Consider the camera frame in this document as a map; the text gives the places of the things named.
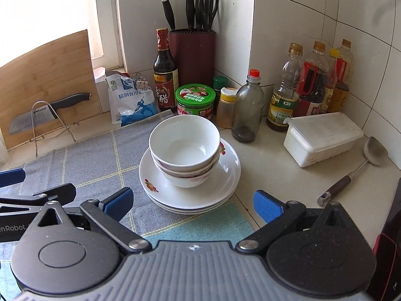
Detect white and blue salt bag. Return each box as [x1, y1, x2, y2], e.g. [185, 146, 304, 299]
[106, 73, 159, 127]

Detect amber liquid plastic bottle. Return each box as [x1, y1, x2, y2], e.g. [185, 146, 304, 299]
[331, 38, 356, 114]

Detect soy sauce bottle red handle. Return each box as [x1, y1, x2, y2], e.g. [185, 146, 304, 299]
[296, 40, 328, 118]

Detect metal spatula dark handle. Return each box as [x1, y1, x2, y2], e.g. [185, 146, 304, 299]
[317, 136, 389, 207]

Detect yellow lid spice jar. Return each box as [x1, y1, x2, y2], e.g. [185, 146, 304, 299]
[216, 87, 238, 129]

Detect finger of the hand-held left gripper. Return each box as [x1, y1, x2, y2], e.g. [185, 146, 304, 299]
[0, 168, 26, 188]
[0, 186, 76, 215]

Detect plain white bowl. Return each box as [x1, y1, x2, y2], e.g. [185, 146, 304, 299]
[148, 115, 221, 169]

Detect bamboo cutting board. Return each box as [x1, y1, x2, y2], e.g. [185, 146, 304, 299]
[0, 29, 103, 150]

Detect white plastic container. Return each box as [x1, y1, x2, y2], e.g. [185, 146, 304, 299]
[283, 112, 364, 168]

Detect black handled knife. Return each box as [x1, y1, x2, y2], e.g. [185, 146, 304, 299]
[195, 0, 205, 31]
[161, 0, 176, 32]
[185, 0, 196, 31]

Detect cooking oil bottle yellow cap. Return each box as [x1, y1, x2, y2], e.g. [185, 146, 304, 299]
[266, 43, 304, 132]

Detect glass bottle red cap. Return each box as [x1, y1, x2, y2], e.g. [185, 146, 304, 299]
[231, 68, 265, 142]

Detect black kitchen scissors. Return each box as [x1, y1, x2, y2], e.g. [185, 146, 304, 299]
[198, 0, 219, 32]

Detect green cap spice jar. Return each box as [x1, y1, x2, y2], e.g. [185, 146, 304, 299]
[213, 76, 231, 108]

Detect metal wire rack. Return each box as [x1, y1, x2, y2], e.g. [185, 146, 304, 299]
[31, 100, 78, 158]

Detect green lid sauce jar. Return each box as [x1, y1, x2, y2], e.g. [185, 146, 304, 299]
[174, 83, 216, 122]

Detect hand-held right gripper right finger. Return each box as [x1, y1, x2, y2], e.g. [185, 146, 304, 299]
[236, 190, 355, 253]

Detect dark red knife block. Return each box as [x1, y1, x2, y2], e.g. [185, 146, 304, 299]
[168, 29, 216, 89]

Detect white bowl pink floral print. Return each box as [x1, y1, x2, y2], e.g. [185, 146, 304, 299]
[160, 166, 214, 189]
[153, 155, 220, 177]

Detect grey and teal towel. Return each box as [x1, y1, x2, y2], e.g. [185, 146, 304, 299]
[0, 109, 255, 270]

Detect small white box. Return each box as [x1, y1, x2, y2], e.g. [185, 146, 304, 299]
[93, 66, 109, 84]

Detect kitchen knife black handle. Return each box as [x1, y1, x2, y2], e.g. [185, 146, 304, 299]
[9, 92, 91, 135]

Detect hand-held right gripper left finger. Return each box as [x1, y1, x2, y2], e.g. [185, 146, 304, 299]
[38, 186, 151, 254]

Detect black and red appliance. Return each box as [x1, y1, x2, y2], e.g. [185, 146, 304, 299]
[366, 178, 401, 301]

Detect slim bottle yellow cap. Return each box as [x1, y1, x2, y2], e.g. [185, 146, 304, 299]
[323, 48, 340, 114]

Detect dark vinegar bottle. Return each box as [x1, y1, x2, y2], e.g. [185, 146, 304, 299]
[153, 28, 179, 112]

